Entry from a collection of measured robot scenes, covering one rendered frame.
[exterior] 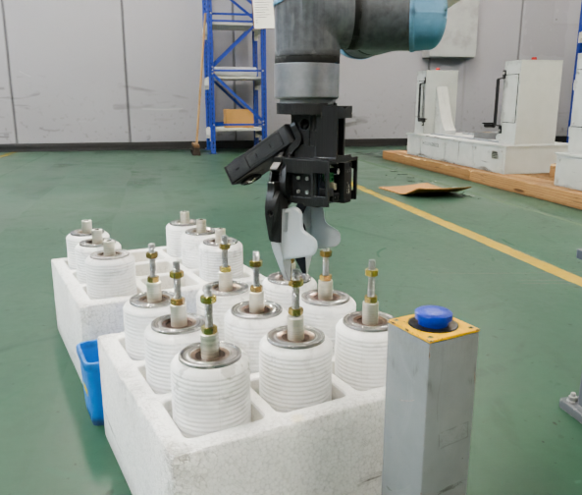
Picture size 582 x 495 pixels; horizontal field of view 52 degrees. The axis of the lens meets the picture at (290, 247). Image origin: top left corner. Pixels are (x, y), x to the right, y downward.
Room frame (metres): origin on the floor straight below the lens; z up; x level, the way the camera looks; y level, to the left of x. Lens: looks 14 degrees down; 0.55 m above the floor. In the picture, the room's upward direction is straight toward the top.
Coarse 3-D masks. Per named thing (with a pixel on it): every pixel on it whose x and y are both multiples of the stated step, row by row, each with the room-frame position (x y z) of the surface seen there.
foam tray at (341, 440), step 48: (144, 384) 0.74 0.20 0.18; (336, 384) 0.74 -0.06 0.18; (144, 432) 0.66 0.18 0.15; (240, 432) 0.62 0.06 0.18; (288, 432) 0.64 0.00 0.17; (336, 432) 0.67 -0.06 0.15; (144, 480) 0.68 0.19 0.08; (192, 480) 0.58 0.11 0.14; (240, 480) 0.61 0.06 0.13; (288, 480) 0.64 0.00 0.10; (336, 480) 0.67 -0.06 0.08
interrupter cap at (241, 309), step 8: (240, 304) 0.85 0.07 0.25; (248, 304) 0.85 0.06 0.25; (264, 304) 0.85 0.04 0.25; (272, 304) 0.85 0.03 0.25; (280, 304) 0.85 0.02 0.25; (232, 312) 0.82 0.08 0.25; (240, 312) 0.82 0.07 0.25; (248, 312) 0.82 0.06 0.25; (264, 312) 0.82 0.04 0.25; (272, 312) 0.82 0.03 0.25; (280, 312) 0.82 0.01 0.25
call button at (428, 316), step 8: (416, 312) 0.61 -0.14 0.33; (424, 312) 0.61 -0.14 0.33; (432, 312) 0.61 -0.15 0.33; (440, 312) 0.61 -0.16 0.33; (448, 312) 0.61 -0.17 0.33; (424, 320) 0.60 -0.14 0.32; (432, 320) 0.59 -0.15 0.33; (440, 320) 0.59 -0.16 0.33; (448, 320) 0.60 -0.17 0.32; (432, 328) 0.60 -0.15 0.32; (440, 328) 0.60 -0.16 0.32
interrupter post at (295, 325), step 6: (288, 318) 0.72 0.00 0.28; (294, 318) 0.72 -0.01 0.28; (300, 318) 0.72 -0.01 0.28; (288, 324) 0.72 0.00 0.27; (294, 324) 0.72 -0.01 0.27; (300, 324) 0.72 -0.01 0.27; (288, 330) 0.72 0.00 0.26; (294, 330) 0.72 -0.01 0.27; (300, 330) 0.72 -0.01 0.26; (288, 336) 0.72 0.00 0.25; (294, 336) 0.72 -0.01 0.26; (300, 336) 0.72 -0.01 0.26
